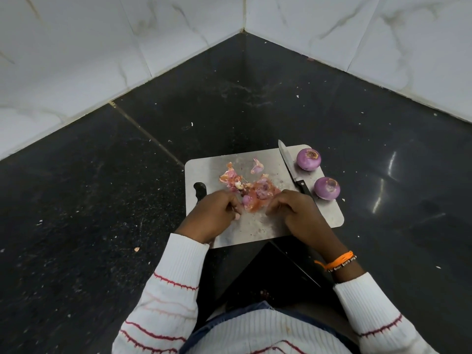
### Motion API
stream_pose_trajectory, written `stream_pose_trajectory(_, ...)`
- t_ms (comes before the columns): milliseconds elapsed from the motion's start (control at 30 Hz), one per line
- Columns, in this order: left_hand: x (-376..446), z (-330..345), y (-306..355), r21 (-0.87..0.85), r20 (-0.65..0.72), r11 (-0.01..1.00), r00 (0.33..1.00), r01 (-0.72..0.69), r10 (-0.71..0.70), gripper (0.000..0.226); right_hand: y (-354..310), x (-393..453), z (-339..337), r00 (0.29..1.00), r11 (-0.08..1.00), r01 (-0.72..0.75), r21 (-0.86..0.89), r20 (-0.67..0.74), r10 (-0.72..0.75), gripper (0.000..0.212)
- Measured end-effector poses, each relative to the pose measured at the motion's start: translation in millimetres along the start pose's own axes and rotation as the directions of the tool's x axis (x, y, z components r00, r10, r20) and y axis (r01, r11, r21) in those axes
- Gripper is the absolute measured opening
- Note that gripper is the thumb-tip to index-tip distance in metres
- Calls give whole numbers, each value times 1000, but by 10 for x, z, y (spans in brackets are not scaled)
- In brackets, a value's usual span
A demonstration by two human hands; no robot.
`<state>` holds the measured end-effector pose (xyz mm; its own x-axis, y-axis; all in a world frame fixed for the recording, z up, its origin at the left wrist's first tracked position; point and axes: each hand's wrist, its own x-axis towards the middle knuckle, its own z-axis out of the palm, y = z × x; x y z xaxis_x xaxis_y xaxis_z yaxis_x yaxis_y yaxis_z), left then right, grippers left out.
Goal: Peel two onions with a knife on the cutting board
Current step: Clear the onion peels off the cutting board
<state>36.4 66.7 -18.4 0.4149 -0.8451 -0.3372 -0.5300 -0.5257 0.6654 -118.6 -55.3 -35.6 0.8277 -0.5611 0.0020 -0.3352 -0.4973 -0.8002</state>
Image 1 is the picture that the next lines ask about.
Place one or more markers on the person's left hand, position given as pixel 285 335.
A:
pixel 210 217

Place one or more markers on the person's right hand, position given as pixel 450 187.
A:
pixel 302 217

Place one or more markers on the purple onion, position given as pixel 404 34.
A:
pixel 308 160
pixel 326 189

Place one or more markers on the onion peel piece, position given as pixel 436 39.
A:
pixel 256 203
pixel 263 188
pixel 257 166
pixel 246 200
pixel 229 176

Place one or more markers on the person's right forearm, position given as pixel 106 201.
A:
pixel 376 317

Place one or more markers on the person's left forearm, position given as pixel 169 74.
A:
pixel 166 302

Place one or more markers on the steel cutting board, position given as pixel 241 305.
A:
pixel 206 173

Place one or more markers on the orange thread wristband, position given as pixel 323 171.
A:
pixel 339 259

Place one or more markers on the blue denim trousers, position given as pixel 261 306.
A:
pixel 258 307

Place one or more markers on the white red striped sweater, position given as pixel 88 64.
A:
pixel 265 331

